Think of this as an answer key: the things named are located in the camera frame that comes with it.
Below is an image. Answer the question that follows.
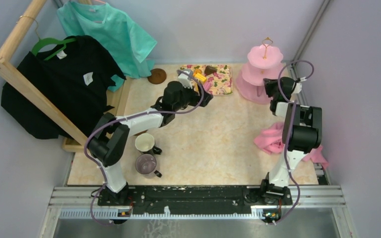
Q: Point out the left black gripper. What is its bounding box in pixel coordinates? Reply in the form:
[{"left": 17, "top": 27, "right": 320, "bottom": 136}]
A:
[{"left": 173, "top": 81, "right": 213, "bottom": 112}]

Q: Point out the pink macaron roll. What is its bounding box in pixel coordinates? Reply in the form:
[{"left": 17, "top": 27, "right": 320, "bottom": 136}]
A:
[{"left": 203, "top": 82, "right": 212, "bottom": 93}]

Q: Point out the pink three-tier cake stand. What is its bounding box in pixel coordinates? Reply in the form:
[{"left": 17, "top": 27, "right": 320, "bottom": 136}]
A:
[{"left": 234, "top": 37, "right": 283, "bottom": 105}]

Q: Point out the chocolate cake slice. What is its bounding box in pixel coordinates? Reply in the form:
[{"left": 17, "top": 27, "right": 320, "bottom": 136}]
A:
[{"left": 204, "top": 65, "right": 217, "bottom": 76}]

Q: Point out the floral serving tray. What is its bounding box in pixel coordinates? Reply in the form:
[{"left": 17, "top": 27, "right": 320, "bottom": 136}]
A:
[{"left": 179, "top": 64, "right": 233, "bottom": 96}]

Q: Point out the brown round coaster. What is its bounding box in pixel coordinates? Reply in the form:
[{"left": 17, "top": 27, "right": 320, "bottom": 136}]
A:
[
  {"left": 147, "top": 68, "right": 167, "bottom": 85},
  {"left": 134, "top": 130, "right": 147, "bottom": 136}
]

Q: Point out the pink cloth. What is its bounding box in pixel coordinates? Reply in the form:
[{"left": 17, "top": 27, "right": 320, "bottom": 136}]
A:
[{"left": 254, "top": 122, "right": 329, "bottom": 169}]

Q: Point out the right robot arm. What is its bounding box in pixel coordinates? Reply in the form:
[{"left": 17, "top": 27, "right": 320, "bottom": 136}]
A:
[{"left": 259, "top": 77, "right": 322, "bottom": 204}]

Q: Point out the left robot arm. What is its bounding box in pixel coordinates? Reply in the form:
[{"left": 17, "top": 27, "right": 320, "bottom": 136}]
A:
[{"left": 84, "top": 81, "right": 213, "bottom": 205}]

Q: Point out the yellow cake piece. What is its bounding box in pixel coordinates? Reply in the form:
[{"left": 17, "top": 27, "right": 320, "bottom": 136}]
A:
[{"left": 193, "top": 73, "right": 207, "bottom": 84}]

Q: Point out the white mug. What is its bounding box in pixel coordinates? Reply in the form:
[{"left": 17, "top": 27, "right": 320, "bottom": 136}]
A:
[{"left": 134, "top": 133, "right": 163, "bottom": 155}]

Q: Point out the purple mug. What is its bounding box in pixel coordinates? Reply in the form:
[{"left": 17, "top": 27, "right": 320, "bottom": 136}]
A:
[{"left": 135, "top": 154, "right": 163, "bottom": 179}]

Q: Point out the teal t-shirt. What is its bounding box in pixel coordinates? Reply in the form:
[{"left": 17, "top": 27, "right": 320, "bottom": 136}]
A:
[{"left": 57, "top": 1, "right": 157, "bottom": 78}]

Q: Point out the black t-shirt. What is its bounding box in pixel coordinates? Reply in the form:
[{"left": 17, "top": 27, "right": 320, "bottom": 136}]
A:
[{"left": 0, "top": 36, "right": 125, "bottom": 139}]

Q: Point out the green clothes hanger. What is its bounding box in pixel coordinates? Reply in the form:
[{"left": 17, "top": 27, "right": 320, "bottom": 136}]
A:
[{"left": 31, "top": 38, "right": 76, "bottom": 60}]

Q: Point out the wooden clothes rack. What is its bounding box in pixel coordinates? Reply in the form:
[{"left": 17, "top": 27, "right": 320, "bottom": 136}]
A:
[{"left": 0, "top": 0, "right": 126, "bottom": 153}]

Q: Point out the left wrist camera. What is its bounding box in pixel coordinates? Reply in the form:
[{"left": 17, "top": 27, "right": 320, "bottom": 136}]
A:
[{"left": 177, "top": 69, "right": 194, "bottom": 89}]

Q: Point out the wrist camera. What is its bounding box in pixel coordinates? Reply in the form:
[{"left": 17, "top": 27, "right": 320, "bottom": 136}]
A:
[
  {"left": 292, "top": 77, "right": 307, "bottom": 94},
  {"left": 177, "top": 69, "right": 194, "bottom": 89}
]

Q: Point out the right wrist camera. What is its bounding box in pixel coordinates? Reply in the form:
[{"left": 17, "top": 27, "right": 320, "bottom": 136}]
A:
[{"left": 292, "top": 77, "right": 307, "bottom": 94}]

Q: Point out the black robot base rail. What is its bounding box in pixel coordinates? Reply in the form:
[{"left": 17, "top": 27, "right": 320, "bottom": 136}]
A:
[{"left": 97, "top": 185, "right": 293, "bottom": 215}]

